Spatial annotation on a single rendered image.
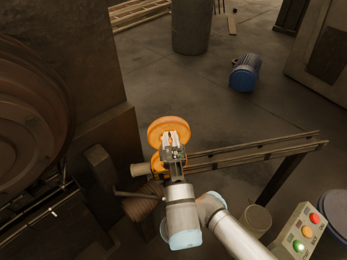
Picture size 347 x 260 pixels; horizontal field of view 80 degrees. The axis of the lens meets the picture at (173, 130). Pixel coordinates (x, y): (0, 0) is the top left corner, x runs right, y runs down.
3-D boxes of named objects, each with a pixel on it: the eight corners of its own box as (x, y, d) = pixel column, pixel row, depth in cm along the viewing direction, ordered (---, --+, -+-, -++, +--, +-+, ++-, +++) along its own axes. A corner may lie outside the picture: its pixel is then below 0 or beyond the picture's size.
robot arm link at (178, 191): (193, 201, 65) (162, 205, 64) (190, 185, 67) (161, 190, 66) (196, 196, 57) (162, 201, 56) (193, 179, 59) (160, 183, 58)
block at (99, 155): (96, 180, 101) (79, 150, 83) (110, 171, 105) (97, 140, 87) (107, 195, 95) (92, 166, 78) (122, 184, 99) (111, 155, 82)
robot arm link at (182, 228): (166, 251, 59) (173, 253, 50) (161, 206, 64) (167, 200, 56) (197, 246, 61) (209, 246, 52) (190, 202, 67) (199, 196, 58)
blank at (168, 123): (142, 120, 71) (142, 127, 68) (186, 111, 71) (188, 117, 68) (152, 148, 82) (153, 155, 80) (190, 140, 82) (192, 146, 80)
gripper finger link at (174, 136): (177, 119, 70) (182, 144, 66) (176, 127, 75) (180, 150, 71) (168, 120, 69) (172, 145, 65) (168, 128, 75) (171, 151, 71)
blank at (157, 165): (165, 171, 100) (166, 177, 98) (144, 158, 90) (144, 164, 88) (192, 157, 95) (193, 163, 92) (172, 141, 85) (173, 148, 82)
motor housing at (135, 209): (132, 234, 136) (116, 198, 97) (158, 211, 146) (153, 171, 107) (145, 250, 130) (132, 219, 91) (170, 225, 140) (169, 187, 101)
